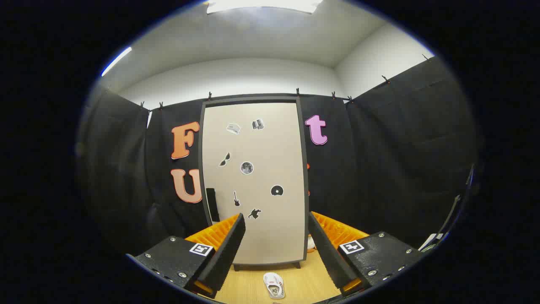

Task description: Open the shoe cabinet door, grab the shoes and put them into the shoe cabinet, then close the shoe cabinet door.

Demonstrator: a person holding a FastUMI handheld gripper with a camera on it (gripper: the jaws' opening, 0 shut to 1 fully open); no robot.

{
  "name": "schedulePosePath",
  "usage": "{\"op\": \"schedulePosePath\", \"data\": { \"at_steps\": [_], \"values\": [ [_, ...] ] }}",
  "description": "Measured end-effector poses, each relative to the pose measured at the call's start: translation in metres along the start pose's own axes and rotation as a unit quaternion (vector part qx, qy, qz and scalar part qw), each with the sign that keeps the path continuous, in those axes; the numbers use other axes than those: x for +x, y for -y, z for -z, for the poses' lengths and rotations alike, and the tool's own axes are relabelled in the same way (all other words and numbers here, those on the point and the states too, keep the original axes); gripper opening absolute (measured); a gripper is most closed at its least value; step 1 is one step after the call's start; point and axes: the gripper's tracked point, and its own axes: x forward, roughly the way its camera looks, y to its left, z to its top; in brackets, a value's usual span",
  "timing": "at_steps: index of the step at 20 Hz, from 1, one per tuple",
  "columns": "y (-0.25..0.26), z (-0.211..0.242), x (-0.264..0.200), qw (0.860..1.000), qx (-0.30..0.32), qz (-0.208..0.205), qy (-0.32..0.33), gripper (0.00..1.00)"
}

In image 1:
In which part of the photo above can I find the long ceiling light strip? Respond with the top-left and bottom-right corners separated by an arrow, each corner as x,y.
100,46 -> 132,77

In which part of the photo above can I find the beige shoe cabinet door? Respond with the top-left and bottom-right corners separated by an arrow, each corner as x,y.
202,103 -> 306,266

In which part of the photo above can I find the black door handle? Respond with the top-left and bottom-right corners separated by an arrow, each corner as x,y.
206,188 -> 220,223

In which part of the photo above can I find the white canvas shoe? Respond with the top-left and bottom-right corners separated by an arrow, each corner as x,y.
263,272 -> 286,300

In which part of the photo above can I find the black backdrop cloth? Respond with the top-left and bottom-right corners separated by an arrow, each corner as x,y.
78,55 -> 477,254

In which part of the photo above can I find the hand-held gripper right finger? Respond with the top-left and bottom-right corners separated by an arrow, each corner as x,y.
308,211 -> 424,296

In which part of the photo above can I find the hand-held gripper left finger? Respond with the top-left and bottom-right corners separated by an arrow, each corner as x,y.
127,213 -> 246,299

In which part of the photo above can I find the dark grey shoe cabinet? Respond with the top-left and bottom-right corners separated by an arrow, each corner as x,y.
198,96 -> 309,271

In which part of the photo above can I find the wide ceiling light panel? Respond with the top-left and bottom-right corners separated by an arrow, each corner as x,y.
206,0 -> 323,14

